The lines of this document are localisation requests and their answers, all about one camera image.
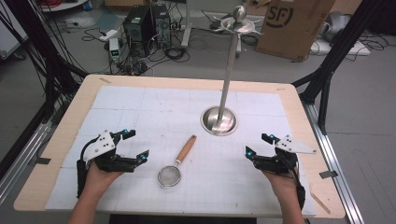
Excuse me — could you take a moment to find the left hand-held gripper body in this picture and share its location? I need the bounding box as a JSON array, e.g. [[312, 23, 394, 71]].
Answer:
[[83, 130, 138, 174]]

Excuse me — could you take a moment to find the person's left hand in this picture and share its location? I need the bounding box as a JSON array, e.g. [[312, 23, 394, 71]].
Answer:
[[81, 161, 126, 202]]

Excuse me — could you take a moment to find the white power strip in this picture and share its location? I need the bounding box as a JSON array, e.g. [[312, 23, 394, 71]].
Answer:
[[98, 29, 119, 43]]

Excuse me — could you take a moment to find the white device with green display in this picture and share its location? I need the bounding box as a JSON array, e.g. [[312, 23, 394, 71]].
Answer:
[[108, 37, 122, 63]]

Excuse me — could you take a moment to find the coiled black cable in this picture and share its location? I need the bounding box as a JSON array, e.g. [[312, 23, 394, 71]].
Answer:
[[163, 46, 191, 63]]

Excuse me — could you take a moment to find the wooden-handled mesh strainer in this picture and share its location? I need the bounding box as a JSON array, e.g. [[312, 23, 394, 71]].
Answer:
[[157, 133, 198, 189]]

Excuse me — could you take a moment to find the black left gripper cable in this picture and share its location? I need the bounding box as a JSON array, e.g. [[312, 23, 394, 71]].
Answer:
[[76, 137, 101, 200]]

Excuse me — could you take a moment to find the black metal stand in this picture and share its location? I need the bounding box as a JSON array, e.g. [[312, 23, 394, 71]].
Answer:
[[291, 0, 389, 136]]

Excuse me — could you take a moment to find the slim black computer tower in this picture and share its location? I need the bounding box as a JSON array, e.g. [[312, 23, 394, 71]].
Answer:
[[151, 3, 173, 49]]

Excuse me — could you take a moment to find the metal hook stand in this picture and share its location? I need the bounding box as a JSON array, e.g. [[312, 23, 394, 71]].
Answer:
[[200, 5, 264, 137]]

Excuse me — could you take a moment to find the white metal post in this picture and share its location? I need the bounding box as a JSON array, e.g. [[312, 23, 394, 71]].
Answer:
[[180, 0, 193, 49]]

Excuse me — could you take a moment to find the thin wooden stick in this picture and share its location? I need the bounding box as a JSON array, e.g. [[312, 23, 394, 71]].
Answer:
[[309, 183, 332, 216]]

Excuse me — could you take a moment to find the person's right hand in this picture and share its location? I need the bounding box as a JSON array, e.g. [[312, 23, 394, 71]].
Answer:
[[262, 167, 302, 203]]

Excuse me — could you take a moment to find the black frame with cables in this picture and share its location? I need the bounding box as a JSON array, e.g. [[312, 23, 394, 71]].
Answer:
[[0, 0, 90, 127]]

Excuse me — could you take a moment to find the large black computer tower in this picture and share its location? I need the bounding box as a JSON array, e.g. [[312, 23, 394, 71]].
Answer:
[[122, 5, 157, 59]]

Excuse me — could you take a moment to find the brown cardboard box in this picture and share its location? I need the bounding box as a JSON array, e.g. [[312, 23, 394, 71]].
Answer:
[[255, 0, 337, 62]]

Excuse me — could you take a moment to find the white flat board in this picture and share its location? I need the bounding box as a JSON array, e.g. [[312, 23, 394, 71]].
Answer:
[[309, 38, 372, 57]]

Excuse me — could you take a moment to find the aluminium rail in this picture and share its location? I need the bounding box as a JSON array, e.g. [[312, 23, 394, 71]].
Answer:
[[302, 102, 366, 224], [0, 120, 53, 204]]

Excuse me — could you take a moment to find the white grid mat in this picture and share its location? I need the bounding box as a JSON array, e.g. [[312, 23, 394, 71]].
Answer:
[[45, 85, 318, 218]]

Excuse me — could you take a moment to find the grey rounded appliance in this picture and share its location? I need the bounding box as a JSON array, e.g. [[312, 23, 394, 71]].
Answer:
[[319, 10, 352, 42]]

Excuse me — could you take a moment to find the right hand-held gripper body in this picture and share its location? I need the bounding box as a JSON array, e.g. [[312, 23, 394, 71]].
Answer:
[[253, 134, 318, 175]]

